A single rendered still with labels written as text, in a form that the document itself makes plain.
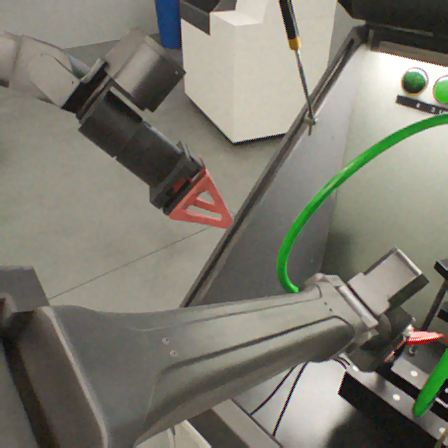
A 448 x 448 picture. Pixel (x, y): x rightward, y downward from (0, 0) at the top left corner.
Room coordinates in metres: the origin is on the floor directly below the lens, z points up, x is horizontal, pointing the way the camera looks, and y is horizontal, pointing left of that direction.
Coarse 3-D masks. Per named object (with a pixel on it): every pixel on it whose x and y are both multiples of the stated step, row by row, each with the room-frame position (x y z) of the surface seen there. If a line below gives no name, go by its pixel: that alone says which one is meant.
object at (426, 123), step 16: (416, 128) 0.46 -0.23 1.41; (384, 144) 0.45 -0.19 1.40; (352, 160) 0.44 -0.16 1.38; (368, 160) 0.44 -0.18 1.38; (336, 176) 0.43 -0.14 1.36; (320, 192) 0.42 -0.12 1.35; (304, 208) 0.42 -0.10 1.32; (304, 224) 0.41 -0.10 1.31; (288, 240) 0.41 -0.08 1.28; (288, 288) 0.41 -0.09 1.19
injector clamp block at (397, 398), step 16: (352, 368) 0.41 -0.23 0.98; (400, 368) 0.41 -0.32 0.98; (416, 368) 0.41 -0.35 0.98; (352, 384) 0.39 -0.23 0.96; (368, 384) 0.38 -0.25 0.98; (384, 384) 0.38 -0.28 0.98; (400, 384) 0.39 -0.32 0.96; (416, 384) 0.38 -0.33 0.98; (352, 400) 0.38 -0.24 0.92; (368, 400) 0.37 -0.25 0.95; (384, 400) 0.35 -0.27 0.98; (400, 400) 0.35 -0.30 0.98; (368, 416) 0.36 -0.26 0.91; (384, 416) 0.34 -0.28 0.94; (400, 416) 0.33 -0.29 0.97; (416, 416) 0.32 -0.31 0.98; (432, 416) 0.32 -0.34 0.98; (400, 432) 0.32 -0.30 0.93; (416, 432) 0.30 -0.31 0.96; (432, 432) 0.29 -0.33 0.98
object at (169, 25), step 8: (160, 0) 6.41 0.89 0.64; (168, 0) 6.37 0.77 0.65; (176, 0) 6.37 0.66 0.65; (160, 8) 6.43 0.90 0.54; (168, 8) 6.37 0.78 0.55; (176, 8) 6.38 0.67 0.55; (160, 16) 6.45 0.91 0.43; (168, 16) 6.38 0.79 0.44; (176, 16) 6.38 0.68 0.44; (160, 24) 6.48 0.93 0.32; (168, 24) 6.39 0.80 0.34; (176, 24) 6.39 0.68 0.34; (160, 32) 6.51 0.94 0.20; (168, 32) 6.41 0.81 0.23; (176, 32) 6.39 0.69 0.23; (160, 40) 6.55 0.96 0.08; (168, 40) 6.42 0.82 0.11; (176, 40) 6.40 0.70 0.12
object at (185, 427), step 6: (186, 420) 0.41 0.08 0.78; (174, 426) 0.44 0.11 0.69; (180, 426) 0.43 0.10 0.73; (186, 426) 0.41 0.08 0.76; (192, 426) 0.40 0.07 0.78; (174, 432) 0.44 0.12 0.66; (180, 432) 0.43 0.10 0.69; (186, 432) 0.41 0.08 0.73; (192, 432) 0.39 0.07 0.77; (174, 438) 0.45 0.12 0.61; (180, 438) 0.43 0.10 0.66; (186, 438) 0.41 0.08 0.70; (192, 438) 0.40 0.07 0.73; (198, 438) 0.38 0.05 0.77; (180, 444) 0.43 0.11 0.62; (186, 444) 0.41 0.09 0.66; (192, 444) 0.40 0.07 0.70; (198, 444) 0.38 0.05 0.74; (204, 444) 0.37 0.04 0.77
